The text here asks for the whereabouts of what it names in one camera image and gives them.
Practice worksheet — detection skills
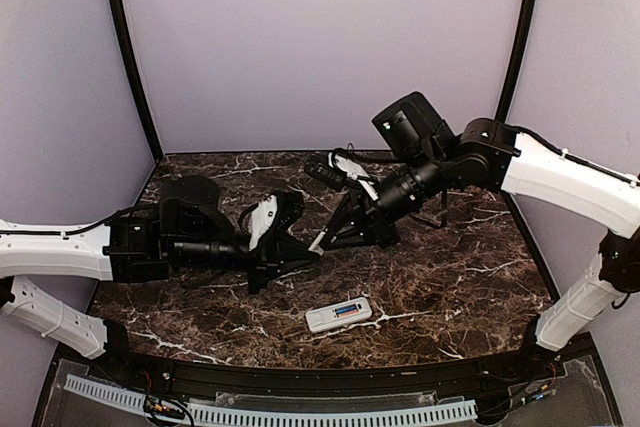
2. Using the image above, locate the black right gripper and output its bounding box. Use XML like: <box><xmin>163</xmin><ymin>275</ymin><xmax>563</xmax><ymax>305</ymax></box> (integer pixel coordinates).
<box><xmin>317</xmin><ymin>144</ymin><xmax>449</xmax><ymax>249</ymax></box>

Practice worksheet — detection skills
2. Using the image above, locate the white remote control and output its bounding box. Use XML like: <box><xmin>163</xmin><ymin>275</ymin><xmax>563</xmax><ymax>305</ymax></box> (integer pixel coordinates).
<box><xmin>305</xmin><ymin>297</ymin><xmax>372</xmax><ymax>333</ymax></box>

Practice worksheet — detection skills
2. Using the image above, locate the blue AAA battery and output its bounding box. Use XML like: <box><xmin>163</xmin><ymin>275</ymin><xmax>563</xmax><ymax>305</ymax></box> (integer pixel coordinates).
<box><xmin>334</xmin><ymin>304</ymin><xmax>361</xmax><ymax>316</ymax></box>

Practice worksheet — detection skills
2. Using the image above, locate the orange AAA battery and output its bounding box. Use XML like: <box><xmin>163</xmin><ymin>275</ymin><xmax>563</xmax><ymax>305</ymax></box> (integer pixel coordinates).
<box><xmin>335</xmin><ymin>305</ymin><xmax>363</xmax><ymax>318</ymax></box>

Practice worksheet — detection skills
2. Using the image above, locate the white battery compartment cover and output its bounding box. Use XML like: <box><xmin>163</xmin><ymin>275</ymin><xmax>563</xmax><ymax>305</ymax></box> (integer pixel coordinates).
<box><xmin>308</xmin><ymin>231</ymin><xmax>326</xmax><ymax>255</ymax></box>

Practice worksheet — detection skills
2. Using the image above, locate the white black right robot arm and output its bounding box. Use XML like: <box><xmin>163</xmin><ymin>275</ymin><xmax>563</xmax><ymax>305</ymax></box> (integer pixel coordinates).
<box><xmin>313</xmin><ymin>92</ymin><xmax>639</xmax><ymax>381</ymax></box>

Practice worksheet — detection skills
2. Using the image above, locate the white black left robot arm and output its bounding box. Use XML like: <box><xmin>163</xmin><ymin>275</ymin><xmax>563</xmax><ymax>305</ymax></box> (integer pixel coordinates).
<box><xmin>1</xmin><ymin>175</ymin><xmax>320</xmax><ymax>383</ymax></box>

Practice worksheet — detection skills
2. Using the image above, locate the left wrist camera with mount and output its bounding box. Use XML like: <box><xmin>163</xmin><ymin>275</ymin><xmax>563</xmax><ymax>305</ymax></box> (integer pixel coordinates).
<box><xmin>238</xmin><ymin>190</ymin><xmax>304</xmax><ymax>251</ymax></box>

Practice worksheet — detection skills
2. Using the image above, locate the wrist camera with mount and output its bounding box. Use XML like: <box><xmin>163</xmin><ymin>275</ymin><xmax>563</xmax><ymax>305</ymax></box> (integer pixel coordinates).
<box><xmin>304</xmin><ymin>150</ymin><xmax>379</xmax><ymax>200</ymax></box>
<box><xmin>238</xmin><ymin>190</ymin><xmax>304</xmax><ymax>251</ymax></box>

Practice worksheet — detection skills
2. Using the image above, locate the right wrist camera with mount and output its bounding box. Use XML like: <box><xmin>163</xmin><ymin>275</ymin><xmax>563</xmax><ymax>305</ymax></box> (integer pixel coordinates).
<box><xmin>304</xmin><ymin>150</ymin><xmax>379</xmax><ymax>200</ymax></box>

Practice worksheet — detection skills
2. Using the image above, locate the white slotted cable duct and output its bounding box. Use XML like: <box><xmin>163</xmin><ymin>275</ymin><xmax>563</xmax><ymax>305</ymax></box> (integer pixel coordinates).
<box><xmin>63</xmin><ymin>374</ymin><xmax>478</xmax><ymax>426</ymax></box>

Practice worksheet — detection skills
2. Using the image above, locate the black front table rail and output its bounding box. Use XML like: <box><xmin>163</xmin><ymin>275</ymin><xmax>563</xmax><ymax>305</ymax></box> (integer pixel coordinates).
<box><xmin>88</xmin><ymin>352</ymin><xmax>565</xmax><ymax>399</ymax></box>

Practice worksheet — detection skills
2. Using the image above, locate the black right corner frame post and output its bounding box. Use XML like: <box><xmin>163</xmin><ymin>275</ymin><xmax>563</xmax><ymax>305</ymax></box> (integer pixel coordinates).
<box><xmin>494</xmin><ymin>0</ymin><xmax>536</xmax><ymax>122</ymax></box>

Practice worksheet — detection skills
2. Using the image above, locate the black corner frame post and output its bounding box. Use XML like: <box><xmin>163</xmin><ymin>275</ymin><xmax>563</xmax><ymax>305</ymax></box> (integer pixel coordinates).
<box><xmin>494</xmin><ymin>0</ymin><xmax>536</xmax><ymax>122</ymax></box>
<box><xmin>108</xmin><ymin>0</ymin><xmax>164</xmax><ymax>164</ymax></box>

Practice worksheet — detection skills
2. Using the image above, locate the black left corner frame post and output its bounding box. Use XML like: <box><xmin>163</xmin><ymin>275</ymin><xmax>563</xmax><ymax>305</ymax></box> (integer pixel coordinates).
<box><xmin>108</xmin><ymin>0</ymin><xmax>164</xmax><ymax>164</ymax></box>

